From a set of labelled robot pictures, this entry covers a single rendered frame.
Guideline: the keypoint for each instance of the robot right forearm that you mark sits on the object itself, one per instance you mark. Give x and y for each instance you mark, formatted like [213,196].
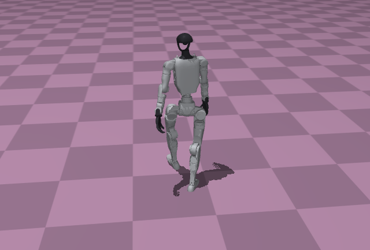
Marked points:
[204,91]

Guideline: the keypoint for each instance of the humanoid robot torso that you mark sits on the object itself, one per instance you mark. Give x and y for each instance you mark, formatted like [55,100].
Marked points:
[186,79]

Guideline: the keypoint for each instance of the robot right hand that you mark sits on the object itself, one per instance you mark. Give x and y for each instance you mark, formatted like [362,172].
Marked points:
[205,105]

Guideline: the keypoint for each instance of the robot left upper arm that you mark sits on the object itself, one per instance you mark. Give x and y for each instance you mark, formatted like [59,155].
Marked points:
[166,74]

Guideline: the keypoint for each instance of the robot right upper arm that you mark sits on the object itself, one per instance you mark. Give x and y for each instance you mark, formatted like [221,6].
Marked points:
[203,70]

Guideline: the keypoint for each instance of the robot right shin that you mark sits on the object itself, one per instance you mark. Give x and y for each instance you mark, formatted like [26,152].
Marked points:
[194,164]

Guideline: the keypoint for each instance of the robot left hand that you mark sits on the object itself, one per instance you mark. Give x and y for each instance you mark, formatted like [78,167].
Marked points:
[158,121]

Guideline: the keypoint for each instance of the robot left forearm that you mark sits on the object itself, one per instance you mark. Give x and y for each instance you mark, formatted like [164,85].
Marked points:
[161,99]

